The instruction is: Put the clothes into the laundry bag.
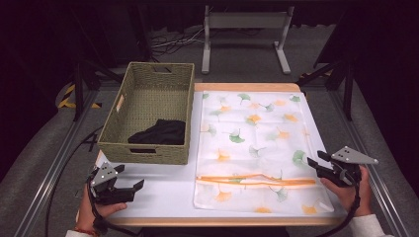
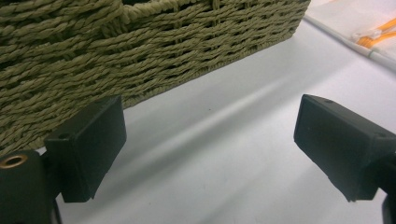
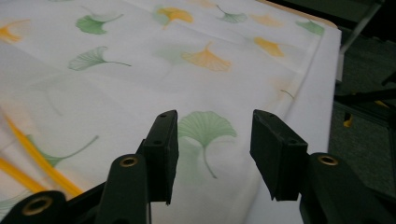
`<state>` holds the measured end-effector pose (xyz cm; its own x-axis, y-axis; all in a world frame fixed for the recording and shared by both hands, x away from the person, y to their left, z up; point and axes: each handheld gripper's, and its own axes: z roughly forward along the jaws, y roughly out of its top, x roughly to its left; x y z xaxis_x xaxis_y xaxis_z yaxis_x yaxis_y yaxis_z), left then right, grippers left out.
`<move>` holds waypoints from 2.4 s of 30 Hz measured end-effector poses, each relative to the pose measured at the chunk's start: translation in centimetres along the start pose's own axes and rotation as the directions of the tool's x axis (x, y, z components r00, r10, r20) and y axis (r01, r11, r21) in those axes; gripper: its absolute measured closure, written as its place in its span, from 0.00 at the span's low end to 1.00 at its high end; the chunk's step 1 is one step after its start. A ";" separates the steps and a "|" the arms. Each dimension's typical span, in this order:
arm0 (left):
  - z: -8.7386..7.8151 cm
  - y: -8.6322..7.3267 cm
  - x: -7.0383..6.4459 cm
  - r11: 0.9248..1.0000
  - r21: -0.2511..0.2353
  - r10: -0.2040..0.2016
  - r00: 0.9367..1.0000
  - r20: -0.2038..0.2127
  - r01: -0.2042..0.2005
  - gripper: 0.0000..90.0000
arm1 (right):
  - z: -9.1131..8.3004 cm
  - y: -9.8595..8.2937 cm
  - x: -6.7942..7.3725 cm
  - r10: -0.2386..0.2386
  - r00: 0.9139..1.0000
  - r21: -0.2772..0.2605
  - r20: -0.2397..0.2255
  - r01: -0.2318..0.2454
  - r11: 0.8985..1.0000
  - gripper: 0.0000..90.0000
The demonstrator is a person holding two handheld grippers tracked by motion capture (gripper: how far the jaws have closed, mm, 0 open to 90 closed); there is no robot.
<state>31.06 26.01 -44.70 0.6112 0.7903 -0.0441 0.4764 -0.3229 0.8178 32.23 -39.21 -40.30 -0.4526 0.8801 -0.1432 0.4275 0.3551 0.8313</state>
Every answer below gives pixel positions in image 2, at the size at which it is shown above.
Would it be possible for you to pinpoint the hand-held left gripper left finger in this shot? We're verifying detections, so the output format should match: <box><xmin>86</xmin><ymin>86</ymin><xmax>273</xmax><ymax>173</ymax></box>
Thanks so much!
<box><xmin>44</xmin><ymin>94</ymin><xmax>128</xmax><ymax>203</ymax></box>

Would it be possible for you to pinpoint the white leaf-print cloth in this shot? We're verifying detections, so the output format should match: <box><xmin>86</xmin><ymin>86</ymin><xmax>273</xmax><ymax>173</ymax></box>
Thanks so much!
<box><xmin>303</xmin><ymin>0</ymin><xmax>396</xmax><ymax>75</ymax></box>

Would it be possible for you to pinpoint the green woven basket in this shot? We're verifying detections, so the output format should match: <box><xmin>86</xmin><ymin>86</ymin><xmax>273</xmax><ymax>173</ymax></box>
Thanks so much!
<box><xmin>0</xmin><ymin>0</ymin><xmax>312</xmax><ymax>157</ymax></box>

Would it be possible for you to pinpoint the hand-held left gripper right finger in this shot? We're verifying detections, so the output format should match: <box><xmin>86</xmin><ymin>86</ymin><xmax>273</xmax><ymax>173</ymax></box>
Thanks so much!
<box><xmin>293</xmin><ymin>93</ymin><xmax>396</xmax><ymax>203</ymax></box>

